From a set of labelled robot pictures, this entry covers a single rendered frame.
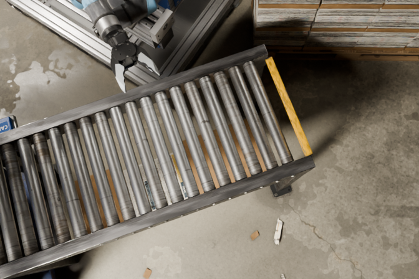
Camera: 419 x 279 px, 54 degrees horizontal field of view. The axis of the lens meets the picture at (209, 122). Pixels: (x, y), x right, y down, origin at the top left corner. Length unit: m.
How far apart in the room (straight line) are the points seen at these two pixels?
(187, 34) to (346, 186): 1.26
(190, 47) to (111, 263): 1.29
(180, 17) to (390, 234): 1.70
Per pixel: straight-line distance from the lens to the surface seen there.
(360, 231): 2.51
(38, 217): 1.75
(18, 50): 2.95
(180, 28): 2.48
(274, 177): 1.62
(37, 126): 1.82
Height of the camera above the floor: 2.40
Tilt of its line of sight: 75 degrees down
